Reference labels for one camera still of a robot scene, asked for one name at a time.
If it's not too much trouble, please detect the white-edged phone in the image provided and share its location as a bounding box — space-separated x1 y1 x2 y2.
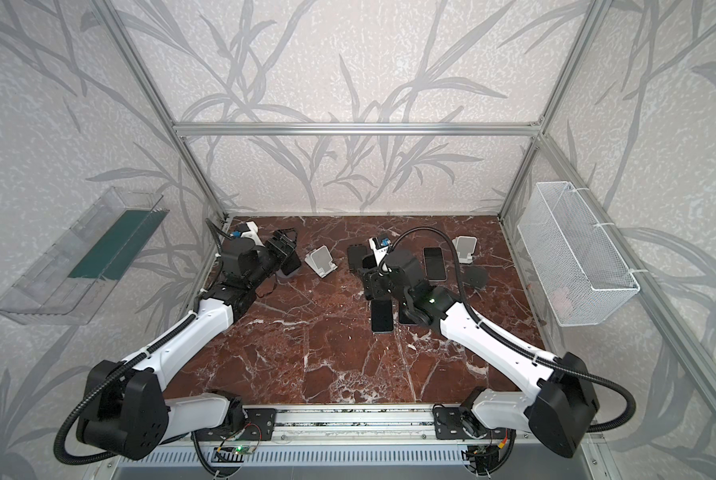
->
423 247 447 281

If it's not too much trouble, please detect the white front phone stand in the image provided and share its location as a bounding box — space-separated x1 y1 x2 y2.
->
453 236 478 265

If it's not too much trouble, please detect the dark grey front phone stand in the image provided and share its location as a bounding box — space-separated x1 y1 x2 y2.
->
463 265 490 290

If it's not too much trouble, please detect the black phone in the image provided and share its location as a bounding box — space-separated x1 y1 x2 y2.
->
280 251 302 273

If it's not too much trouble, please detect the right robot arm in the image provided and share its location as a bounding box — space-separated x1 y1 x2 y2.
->
355 249 599 458

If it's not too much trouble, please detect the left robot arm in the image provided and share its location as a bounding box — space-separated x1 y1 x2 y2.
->
54 223 301 465

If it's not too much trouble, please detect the white metal phone stand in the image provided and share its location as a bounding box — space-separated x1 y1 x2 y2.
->
305 245 338 278

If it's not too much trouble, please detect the green circuit board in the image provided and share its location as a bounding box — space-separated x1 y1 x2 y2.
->
214 445 258 463

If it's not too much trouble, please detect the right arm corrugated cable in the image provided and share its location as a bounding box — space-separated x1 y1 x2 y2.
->
377 226 638 434

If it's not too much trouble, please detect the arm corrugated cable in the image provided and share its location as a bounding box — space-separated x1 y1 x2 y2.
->
52 218 227 466
377 226 638 434

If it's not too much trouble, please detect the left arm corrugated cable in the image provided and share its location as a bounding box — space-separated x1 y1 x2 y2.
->
52 218 227 466

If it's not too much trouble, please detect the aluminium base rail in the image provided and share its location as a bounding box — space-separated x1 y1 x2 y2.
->
102 403 605 448

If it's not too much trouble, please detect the white wire mesh basket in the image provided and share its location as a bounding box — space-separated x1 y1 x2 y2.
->
518 181 640 327

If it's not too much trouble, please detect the clear plastic wall tray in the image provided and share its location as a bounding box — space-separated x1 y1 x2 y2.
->
0 187 169 325

